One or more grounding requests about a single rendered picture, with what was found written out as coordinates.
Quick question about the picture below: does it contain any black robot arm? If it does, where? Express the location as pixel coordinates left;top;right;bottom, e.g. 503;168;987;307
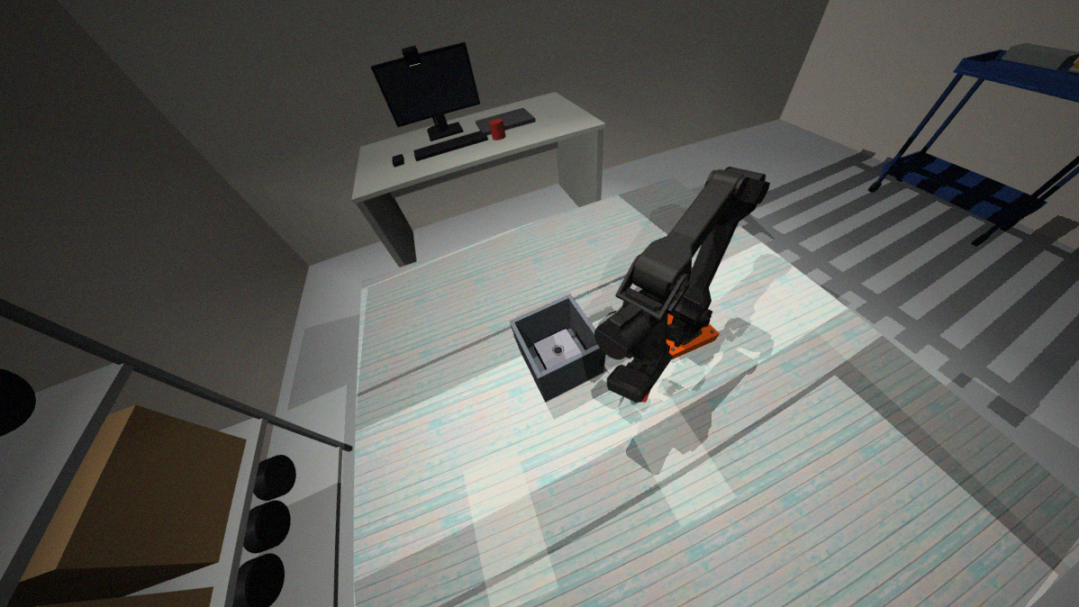
595;167;770;360

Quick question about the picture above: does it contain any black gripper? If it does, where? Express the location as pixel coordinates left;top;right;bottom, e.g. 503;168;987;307
606;325;684;403

